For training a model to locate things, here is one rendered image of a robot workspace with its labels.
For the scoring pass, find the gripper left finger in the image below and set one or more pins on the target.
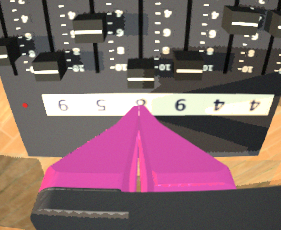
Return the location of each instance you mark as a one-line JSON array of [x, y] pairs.
[[103, 162]]

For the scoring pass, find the black lighting desk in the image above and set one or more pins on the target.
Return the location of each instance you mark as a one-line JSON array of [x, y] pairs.
[[81, 86]]

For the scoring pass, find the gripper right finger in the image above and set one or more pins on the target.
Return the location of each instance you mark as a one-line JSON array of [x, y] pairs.
[[174, 164]]

